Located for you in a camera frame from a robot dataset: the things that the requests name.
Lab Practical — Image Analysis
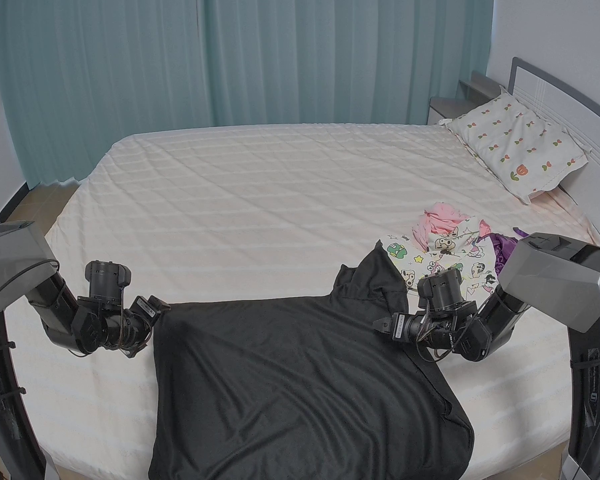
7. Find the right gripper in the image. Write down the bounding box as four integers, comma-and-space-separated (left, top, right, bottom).
392, 313, 433, 343

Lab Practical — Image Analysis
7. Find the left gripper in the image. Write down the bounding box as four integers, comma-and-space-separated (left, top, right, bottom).
121, 294, 172, 346

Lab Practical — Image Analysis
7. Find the black T-shirt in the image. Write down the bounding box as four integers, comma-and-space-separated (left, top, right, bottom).
149, 240, 475, 480

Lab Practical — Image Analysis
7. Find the bed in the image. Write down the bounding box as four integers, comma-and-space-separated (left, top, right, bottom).
15, 57, 600, 480

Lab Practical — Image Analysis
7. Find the white printed pyjama top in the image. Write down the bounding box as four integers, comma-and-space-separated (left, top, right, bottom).
382, 215, 501, 301

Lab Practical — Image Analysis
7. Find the pink garment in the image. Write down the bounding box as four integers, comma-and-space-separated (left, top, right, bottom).
411, 200, 493, 249

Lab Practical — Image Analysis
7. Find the purple garment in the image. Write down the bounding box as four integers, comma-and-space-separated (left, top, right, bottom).
490, 225, 531, 276

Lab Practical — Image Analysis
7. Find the white printed pillow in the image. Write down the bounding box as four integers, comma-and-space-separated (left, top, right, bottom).
440, 88, 588, 205

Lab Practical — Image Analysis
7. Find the grey bedside table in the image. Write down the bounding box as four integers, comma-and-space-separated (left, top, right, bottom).
428, 71, 506, 126

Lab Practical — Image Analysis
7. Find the blue-green curtain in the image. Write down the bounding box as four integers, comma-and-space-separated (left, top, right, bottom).
202, 0, 496, 126
0, 0, 213, 186

